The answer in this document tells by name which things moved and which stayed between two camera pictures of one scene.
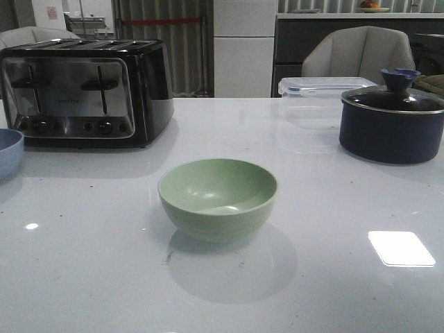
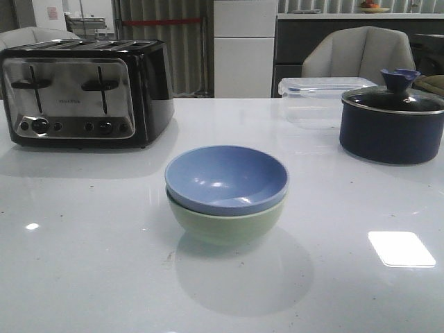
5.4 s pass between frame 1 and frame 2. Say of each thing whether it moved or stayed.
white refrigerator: stayed
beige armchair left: stayed
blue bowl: moved
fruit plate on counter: stayed
